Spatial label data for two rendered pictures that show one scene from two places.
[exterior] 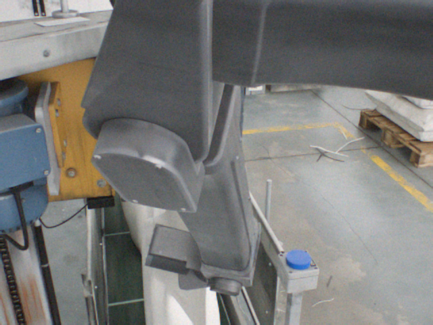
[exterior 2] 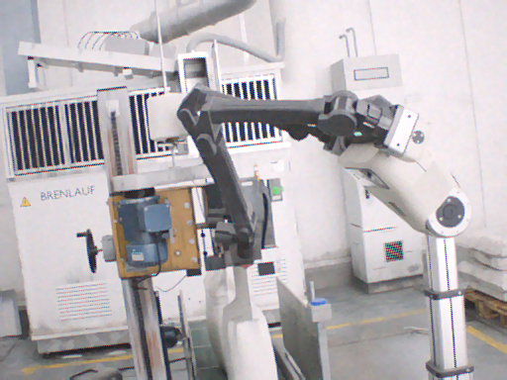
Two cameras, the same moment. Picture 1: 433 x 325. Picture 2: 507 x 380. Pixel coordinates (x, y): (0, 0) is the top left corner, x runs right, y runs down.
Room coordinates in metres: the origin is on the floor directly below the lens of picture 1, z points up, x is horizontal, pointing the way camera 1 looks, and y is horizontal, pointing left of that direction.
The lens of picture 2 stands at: (-1.70, -0.30, 1.46)
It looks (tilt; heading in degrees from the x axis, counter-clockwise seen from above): 3 degrees down; 7
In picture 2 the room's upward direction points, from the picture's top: 7 degrees counter-clockwise
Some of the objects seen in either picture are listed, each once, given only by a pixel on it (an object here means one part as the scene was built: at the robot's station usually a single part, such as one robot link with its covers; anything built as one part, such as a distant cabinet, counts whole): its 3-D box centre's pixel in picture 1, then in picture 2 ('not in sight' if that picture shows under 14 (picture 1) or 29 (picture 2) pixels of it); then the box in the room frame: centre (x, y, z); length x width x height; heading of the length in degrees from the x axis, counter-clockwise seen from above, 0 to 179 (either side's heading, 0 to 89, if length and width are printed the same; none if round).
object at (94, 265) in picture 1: (95, 229); (189, 350); (1.48, 0.47, 0.54); 1.05 x 0.02 x 0.41; 14
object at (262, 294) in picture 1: (233, 212); (299, 333); (1.61, -0.05, 0.54); 1.05 x 0.02 x 0.41; 14
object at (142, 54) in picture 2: not in sight; (122, 42); (3.40, 1.15, 2.38); 1.53 x 0.53 x 0.61; 104
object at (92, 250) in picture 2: not in sight; (90, 250); (0.91, 0.67, 1.13); 0.18 x 0.11 x 0.18; 14
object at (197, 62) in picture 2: not in sight; (197, 104); (3.37, 0.62, 1.82); 0.51 x 0.27 x 0.71; 14
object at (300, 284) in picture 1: (297, 271); (319, 311); (0.92, -0.19, 0.81); 0.08 x 0.08 x 0.06; 14
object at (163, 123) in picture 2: not in sight; (170, 117); (0.79, 0.26, 1.61); 0.17 x 0.17 x 0.17
